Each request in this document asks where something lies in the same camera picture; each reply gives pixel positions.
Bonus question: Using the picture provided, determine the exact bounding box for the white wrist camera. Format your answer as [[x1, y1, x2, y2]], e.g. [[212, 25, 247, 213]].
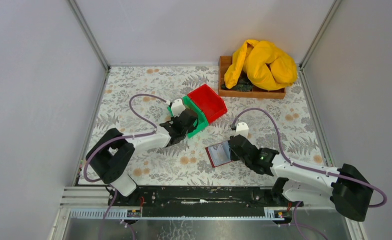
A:
[[168, 98, 186, 117], [230, 122, 249, 138]]

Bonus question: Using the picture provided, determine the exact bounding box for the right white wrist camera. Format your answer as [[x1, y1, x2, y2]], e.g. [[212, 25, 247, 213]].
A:
[[230, 122, 249, 138]]

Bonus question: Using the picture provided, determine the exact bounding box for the red leather card holder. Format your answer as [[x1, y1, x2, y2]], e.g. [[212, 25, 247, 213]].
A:
[[205, 140, 233, 169]]

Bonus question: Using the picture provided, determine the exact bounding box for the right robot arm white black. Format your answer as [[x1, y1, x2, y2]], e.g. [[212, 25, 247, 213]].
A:
[[228, 135, 373, 222]]

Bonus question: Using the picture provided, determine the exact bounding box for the card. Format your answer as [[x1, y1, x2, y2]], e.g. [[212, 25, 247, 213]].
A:
[[212, 142, 232, 166]]

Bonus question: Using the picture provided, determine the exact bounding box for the green plastic bin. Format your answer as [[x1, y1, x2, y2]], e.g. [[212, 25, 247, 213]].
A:
[[168, 95, 208, 139]]

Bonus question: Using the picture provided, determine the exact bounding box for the wooden tray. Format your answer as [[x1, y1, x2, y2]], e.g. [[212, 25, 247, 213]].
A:
[[218, 56, 286, 99]]

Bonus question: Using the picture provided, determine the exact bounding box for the yellow cloth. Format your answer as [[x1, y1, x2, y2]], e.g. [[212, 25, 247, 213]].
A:
[[224, 39, 297, 91]]

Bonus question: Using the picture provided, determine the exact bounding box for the floral table mat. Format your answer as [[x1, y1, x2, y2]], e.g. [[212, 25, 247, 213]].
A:
[[87, 66, 325, 186]]

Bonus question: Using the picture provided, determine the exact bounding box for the dark green item in tray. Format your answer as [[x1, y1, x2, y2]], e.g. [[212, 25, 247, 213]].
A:
[[220, 75, 253, 92]]

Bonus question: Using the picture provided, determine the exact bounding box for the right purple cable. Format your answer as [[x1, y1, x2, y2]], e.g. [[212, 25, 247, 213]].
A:
[[231, 107, 388, 240]]

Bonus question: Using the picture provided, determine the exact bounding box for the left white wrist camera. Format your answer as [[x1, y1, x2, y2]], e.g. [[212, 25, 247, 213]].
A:
[[168, 98, 186, 117]]

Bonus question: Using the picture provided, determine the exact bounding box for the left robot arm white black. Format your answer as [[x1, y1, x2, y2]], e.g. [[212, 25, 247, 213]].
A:
[[84, 108, 198, 197]]

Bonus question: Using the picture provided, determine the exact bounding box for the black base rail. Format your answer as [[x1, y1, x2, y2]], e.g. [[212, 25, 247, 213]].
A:
[[108, 186, 297, 218]]

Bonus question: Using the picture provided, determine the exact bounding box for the red plastic bin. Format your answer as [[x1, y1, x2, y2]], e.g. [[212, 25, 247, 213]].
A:
[[187, 84, 228, 124]]

